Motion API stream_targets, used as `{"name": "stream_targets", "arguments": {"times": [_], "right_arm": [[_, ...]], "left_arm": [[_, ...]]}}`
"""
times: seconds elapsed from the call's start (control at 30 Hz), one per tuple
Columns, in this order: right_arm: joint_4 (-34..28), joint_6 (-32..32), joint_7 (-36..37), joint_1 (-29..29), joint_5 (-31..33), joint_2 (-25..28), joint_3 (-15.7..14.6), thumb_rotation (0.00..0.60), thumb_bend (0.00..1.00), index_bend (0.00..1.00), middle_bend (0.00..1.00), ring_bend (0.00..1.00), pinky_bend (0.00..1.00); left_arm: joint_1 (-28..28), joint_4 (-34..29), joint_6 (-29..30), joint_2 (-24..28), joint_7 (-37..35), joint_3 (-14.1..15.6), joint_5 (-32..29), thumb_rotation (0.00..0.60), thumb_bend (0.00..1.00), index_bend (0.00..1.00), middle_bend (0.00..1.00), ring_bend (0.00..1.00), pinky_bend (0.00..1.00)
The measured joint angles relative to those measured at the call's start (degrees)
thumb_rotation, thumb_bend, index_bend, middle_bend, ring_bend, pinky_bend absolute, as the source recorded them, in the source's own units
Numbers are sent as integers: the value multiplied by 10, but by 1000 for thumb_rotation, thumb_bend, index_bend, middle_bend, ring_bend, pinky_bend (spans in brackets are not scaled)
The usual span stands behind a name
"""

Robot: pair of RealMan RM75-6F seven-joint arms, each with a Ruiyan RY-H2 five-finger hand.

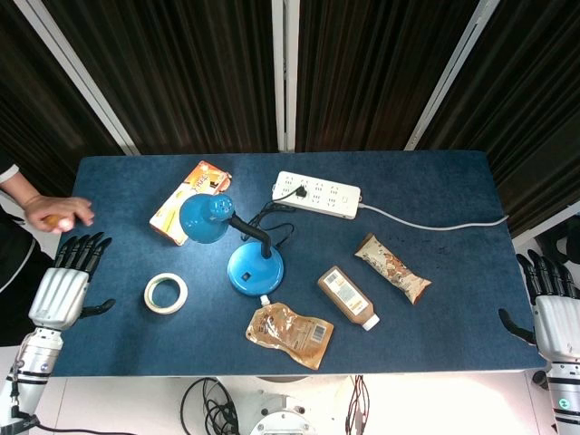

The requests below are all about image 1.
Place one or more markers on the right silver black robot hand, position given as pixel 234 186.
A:
pixel 552 312

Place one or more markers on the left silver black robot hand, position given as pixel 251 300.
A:
pixel 60 287

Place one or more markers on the person's bare hand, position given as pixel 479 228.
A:
pixel 50 210

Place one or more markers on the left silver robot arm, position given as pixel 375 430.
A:
pixel 31 367

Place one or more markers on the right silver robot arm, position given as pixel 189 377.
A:
pixel 564 394

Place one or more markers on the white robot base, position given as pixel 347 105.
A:
pixel 283 412

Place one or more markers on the blue desk lamp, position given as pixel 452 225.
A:
pixel 235 244

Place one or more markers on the small orange object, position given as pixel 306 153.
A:
pixel 56 221

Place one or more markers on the person's black clothed body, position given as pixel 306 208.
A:
pixel 13 254

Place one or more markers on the white masking tape roll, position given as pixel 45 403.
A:
pixel 166 293

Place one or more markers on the orange cardboard box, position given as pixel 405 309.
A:
pixel 181 204

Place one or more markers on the beige patterned snack bar wrapper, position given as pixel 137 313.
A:
pixel 392 267

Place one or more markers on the brown bottle with white cap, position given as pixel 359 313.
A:
pixel 346 296

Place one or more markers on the blue table mat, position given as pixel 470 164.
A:
pixel 290 263

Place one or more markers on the brown spout pouch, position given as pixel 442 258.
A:
pixel 290 333

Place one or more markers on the white power strip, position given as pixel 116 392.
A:
pixel 317 195

